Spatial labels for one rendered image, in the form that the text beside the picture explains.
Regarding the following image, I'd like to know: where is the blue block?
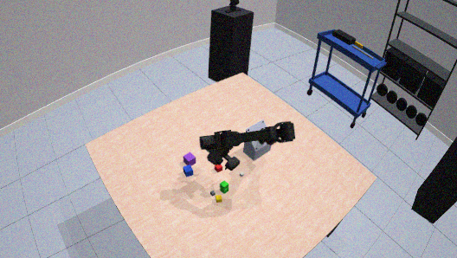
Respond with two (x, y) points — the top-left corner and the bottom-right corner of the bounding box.
(183, 165), (193, 177)

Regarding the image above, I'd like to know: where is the purple block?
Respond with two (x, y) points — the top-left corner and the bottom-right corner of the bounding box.
(183, 152), (196, 166)

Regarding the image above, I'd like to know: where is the red block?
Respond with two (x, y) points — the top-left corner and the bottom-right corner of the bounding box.
(214, 164), (222, 172)

